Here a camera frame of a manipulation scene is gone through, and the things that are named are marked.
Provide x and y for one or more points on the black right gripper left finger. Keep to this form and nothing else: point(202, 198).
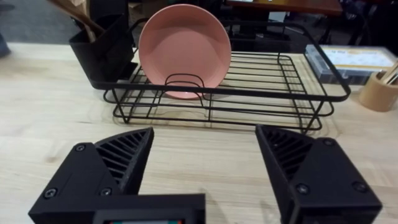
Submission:
point(93, 174)

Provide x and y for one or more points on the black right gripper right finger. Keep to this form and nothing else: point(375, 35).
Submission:
point(323, 177)

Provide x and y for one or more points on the pink plate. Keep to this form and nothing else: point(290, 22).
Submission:
point(183, 46)

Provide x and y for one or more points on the brown cardboard cup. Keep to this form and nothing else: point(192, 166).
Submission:
point(376, 95)

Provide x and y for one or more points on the clear plastic box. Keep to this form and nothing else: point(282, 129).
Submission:
point(351, 59)

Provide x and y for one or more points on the black cutlery holder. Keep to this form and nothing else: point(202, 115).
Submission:
point(102, 53)

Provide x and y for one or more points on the wooden sticks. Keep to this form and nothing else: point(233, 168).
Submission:
point(391, 74)

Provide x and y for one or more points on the wooden utensil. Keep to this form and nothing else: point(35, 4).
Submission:
point(77, 15)

